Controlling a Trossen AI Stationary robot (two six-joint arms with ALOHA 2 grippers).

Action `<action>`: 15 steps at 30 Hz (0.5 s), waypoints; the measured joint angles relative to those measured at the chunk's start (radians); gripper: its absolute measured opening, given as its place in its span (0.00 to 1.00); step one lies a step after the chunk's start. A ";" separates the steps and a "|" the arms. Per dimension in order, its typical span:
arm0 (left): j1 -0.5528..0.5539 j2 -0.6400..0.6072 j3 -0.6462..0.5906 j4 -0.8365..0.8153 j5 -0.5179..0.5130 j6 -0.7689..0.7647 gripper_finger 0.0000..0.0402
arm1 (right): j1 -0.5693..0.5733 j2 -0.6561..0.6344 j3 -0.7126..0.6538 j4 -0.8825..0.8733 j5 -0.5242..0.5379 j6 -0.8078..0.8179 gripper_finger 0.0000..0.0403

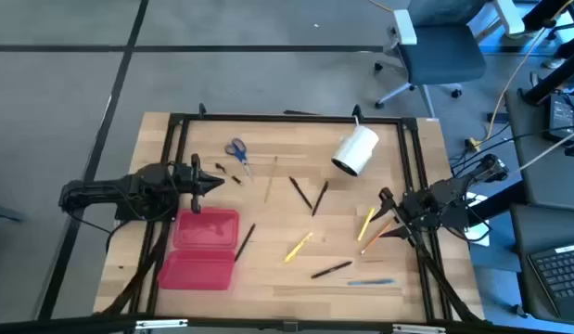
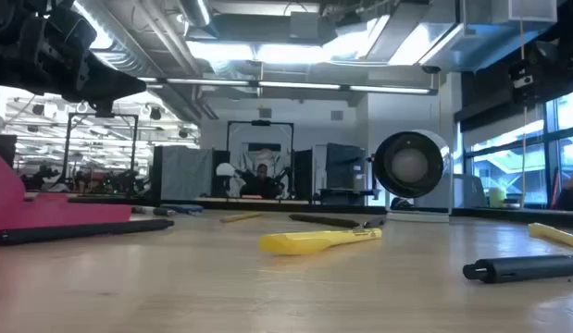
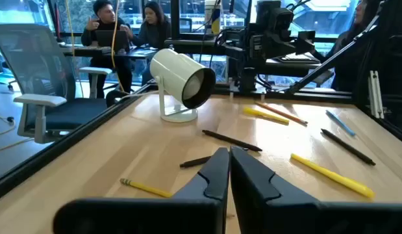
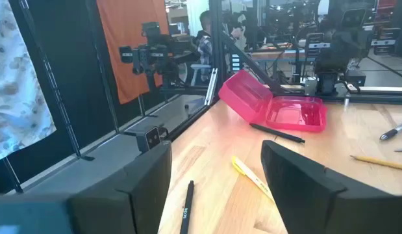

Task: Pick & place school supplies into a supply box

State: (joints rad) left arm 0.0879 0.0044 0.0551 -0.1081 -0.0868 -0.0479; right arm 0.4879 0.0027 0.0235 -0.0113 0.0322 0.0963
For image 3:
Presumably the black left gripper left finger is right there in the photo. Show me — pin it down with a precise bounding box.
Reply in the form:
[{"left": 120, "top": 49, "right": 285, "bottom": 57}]
[{"left": 53, "top": 147, "right": 230, "bottom": 234}]

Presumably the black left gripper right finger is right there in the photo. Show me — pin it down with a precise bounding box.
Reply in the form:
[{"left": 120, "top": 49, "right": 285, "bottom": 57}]
[{"left": 230, "top": 146, "right": 402, "bottom": 234}]

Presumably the yellow pencil with eraser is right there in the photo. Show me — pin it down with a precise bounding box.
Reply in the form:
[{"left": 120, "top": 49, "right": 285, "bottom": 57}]
[{"left": 119, "top": 177, "right": 173, "bottom": 199}]

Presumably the black pen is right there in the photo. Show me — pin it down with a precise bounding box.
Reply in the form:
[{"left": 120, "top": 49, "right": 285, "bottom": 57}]
[
  {"left": 179, "top": 155, "right": 212, "bottom": 169},
  {"left": 320, "top": 128, "right": 377, "bottom": 166},
  {"left": 201, "top": 129, "right": 263, "bottom": 153}
]

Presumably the yellow highlighter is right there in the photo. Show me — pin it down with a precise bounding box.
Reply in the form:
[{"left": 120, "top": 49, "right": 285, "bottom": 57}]
[
  {"left": 242, "top": 106, "right": 290, "bottom": 125},
  {"left": 290, "top": 153, "right": 376, "bottom": 200}
]

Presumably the orange pencil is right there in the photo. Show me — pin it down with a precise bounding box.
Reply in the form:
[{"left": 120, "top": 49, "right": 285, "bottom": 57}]
[{"left": 254, "top": 101, "right": 309, "bottom": 126}]

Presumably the blue pen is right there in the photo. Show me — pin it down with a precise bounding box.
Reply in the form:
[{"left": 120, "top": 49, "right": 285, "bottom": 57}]
[{"left": 325, "top": 109, "right": 357, "bottom": 137}]

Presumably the white round fan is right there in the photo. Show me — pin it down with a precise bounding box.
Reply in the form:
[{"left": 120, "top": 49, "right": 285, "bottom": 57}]
[{"left": 149, "top": 47, "right": 217, "bottom": 124}]

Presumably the grey mesh office chair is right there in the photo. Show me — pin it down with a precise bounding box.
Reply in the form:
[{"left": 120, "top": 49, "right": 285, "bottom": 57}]
[{"left": 0, "top": 23, "right": 114, "bottom": 145}]

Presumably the black background desk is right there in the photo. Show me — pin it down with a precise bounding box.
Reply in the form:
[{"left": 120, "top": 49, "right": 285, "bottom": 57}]
[{"left": 59, "top": 45, "right": 159, "bottom": 61}]

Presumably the person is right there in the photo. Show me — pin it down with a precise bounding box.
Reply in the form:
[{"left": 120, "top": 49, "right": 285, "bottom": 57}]
[
  {"left": 81, "top": 0, "right": 133, "bottom": 98},
  {"left": 323, "top": 0, "right": 383, "bottom": 92},
  {"left": 121, "top": 1, "right": 172, "bottom": 86}
]

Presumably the black laptop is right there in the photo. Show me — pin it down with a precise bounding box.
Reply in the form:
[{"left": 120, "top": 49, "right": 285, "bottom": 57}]
[{"left": 95, "top": 29, "right": 130, "bottom": 53}]

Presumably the yellow white container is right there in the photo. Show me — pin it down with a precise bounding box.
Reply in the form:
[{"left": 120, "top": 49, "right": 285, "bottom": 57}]
[{"left": 204, "top": 0, "right": 221, "bottom": 35}]

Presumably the aluminium frame bracket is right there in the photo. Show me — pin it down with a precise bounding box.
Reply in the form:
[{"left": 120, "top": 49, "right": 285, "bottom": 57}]
[{"left": 368, "top": 70, "right": 386, "bottom": 120}]

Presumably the black diagonal frame brace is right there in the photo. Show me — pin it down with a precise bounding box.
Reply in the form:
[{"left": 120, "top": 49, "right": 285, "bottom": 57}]
[{"left": 284, "top": 14, "right": 381, "bottom": 95}]

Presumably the yellow hanging cable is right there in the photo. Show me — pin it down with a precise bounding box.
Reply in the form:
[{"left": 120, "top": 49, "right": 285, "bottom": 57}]
[
  {"left": 110, "top": 0, "right": 125, "bottom": 94},
  {"left": 64, "top": 0, "right": 85, "bottom": 98}
]

